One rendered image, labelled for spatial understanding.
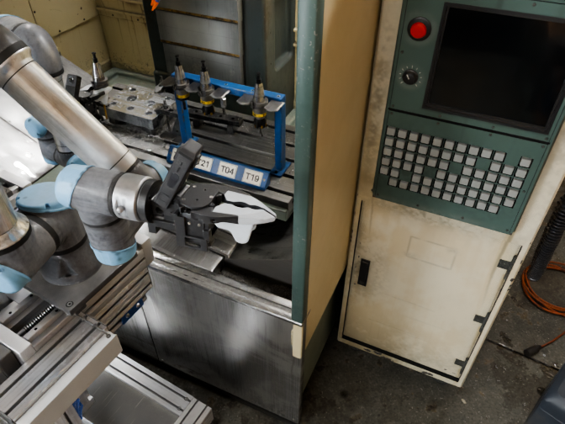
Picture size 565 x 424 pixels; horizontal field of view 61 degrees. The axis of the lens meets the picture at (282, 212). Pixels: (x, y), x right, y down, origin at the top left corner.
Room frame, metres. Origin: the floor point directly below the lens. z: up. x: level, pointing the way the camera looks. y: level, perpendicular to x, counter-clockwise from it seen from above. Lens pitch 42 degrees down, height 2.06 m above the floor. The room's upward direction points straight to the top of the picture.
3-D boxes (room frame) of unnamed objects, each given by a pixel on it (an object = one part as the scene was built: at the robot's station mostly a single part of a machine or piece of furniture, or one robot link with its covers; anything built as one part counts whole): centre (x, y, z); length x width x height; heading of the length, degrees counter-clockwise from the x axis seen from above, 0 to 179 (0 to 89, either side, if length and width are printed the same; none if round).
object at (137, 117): (1.96, 0.64, 0.97); 0.29 x 0.23 x 0.05; 65
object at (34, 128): (1.45, 0.83, 1.18); 0.11 x 0.08 x 0.09; 155
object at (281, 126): (1.56, 0.01, 1.05); 0.10 x 0.05 x 0.30; 155
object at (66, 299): (0.81, 0.54, 1.13); 0.36 x 0.22 x 0.06; 150
